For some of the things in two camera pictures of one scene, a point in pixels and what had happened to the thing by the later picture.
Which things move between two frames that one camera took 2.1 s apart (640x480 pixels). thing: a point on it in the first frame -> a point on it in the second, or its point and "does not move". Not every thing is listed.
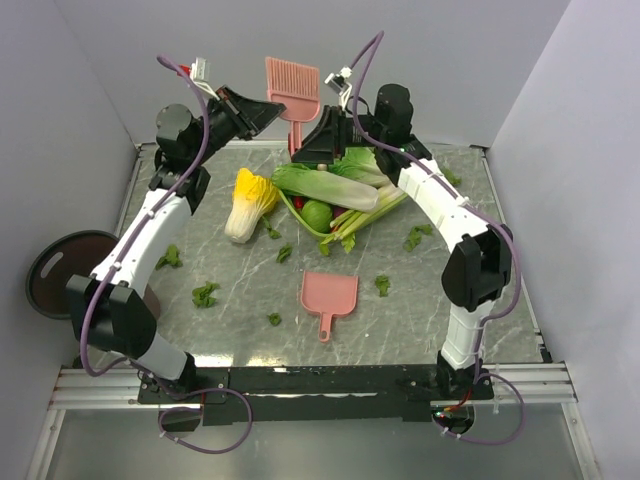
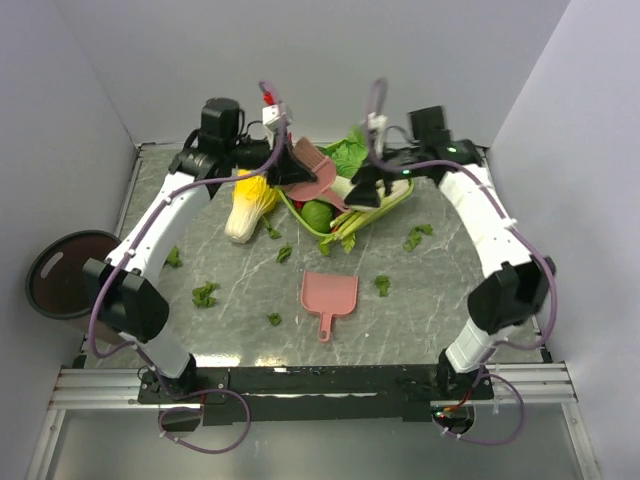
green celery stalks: x=349 y=224 does not move
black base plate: x=314 y=394 does not move
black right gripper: x=327 y=140 -> x=364 y=192
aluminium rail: x=118 y=388 does not move
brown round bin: x=66 y=256 does not move
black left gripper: x=249 y=116 -> x=289 y=169
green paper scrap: x=382 y=283 does not move
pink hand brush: x=293 y=86 -> x=322 y=169
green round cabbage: x=317 y=215 does not move
